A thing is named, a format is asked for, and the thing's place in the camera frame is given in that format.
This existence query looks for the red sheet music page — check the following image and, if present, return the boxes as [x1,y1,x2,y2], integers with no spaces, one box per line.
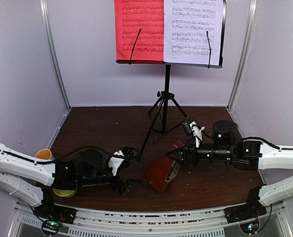
[114,0,164,62]

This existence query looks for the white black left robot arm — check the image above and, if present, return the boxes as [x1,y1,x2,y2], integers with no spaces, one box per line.
[0,142,142,219]

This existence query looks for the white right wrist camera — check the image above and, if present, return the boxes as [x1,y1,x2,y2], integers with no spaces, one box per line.
[181,118,206,148]

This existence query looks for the lime green bowl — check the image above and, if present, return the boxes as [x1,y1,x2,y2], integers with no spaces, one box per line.
[53,189,77,198]

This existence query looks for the black perforated music stand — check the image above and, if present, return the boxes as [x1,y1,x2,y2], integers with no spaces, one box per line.
[115,0,228,161]

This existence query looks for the brown wooden metronome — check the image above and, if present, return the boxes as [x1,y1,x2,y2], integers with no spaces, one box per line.
[143,140,183,194]

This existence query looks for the aluminium front rail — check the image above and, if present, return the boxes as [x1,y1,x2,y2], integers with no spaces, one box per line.
[6,200,293,237]

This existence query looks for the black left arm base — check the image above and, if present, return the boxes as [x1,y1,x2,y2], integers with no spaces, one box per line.
[34,204,77,224]

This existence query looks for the patterned mug yellow inside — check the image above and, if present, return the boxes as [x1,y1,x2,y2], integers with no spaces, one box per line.
[35,149,55,161]

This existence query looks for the right aluminium frame post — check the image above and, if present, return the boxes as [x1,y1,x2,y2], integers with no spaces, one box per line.
[227,0,259,113]

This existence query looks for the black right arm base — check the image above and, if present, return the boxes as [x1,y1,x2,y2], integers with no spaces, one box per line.
[224,198,267,224]

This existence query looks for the left aluminium frame post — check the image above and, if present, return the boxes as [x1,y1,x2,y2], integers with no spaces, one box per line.
[40,0,72,112]

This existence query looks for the white sheet music page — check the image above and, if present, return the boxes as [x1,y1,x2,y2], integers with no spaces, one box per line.
[164,0,226,68]

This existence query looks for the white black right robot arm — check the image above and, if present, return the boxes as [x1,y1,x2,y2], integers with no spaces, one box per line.
[167,120,293,218]

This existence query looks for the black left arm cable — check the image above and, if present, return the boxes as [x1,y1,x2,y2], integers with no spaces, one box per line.
[59,145,140,161]

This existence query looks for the aluminium frame post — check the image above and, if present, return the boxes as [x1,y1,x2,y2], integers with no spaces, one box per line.
[227,0,259,113]
[40,0,72,112]

